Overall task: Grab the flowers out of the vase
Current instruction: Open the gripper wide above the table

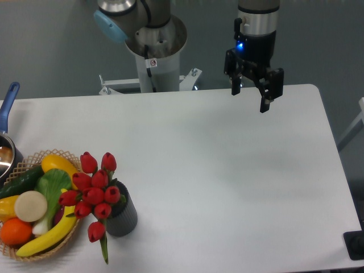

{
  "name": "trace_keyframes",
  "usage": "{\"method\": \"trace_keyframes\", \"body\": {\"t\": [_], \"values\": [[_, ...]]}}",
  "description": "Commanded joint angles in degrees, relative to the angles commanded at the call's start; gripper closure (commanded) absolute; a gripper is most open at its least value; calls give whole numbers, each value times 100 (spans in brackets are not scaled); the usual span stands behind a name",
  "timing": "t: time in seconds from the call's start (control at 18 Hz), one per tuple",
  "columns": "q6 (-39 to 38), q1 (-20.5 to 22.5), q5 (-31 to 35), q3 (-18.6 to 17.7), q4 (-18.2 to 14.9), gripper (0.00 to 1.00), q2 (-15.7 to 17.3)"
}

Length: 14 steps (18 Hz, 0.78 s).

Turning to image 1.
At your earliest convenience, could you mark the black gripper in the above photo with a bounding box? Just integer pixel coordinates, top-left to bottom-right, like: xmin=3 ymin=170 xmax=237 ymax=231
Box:
xmin=224 ymin=17 xmax=284 ymax=113

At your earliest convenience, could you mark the red tulip bouquet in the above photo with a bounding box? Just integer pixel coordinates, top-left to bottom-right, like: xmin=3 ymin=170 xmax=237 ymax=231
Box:
xmin=59 ymin=152 xmax=126 ymax=263

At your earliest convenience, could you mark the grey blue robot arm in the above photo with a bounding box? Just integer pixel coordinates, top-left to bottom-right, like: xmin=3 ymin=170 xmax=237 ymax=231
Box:
xmin=94 ymin=1 xmax=284 ymax=112

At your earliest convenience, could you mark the dark grey ribbed vase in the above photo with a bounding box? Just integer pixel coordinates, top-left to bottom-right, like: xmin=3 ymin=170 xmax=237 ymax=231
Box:
xmin=106 ymin=181 xmax=138 ymax=237

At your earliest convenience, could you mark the black device at table edge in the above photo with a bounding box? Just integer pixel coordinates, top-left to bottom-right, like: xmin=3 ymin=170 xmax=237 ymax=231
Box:
xmin=343 ymin=230 xmax=363 ymax=260

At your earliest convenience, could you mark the green bok choy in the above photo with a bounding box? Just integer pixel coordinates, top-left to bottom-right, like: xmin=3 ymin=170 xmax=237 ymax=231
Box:
xmin=32 ymin=168 xmax=71 ymax=237

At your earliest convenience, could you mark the purple red vegetable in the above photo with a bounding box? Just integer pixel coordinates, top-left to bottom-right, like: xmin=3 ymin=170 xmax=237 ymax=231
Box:
xmin=53 ymin=206 xmax=64 ymax=226

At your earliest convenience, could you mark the yellow banana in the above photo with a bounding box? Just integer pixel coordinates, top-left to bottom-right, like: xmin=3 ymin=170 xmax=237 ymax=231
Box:
xmin=16 ymin=205 xmax=77 ymax=258

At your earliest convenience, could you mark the dark green cucumber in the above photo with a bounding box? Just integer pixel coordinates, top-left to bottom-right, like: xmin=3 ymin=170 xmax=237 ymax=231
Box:
xmin=1 ymin=166 xmax=44 ymax=198

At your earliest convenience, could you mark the round beige disc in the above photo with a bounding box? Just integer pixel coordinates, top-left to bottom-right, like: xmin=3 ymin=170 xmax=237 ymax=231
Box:
xmin=14 ymin=191 xmax=48 ymax=222

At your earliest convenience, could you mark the yellow pepper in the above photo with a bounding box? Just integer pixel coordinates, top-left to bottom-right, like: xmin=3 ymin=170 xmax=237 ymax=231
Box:
xmin=0 ymin=195 xmax=19 ymax=222

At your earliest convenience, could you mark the orange fruit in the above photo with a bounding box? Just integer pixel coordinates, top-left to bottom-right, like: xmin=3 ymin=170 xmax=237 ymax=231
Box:
xmin=1 ymin=218 xmax=32 ymax=246

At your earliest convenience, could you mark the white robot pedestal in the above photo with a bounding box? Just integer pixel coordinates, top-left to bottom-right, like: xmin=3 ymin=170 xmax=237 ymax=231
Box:
xmin=100 ymin=15 xmax=202 ymax=95

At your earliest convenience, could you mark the white frame at right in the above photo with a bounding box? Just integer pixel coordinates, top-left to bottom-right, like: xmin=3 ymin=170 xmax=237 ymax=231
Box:
xmin=337 ymin=97 xmax=363 ymax=152

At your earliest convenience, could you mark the blue handled saucepan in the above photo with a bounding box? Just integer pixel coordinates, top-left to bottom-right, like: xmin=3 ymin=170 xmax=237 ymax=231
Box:
xmin=1 ymin=82 xmax=23 ymax=187

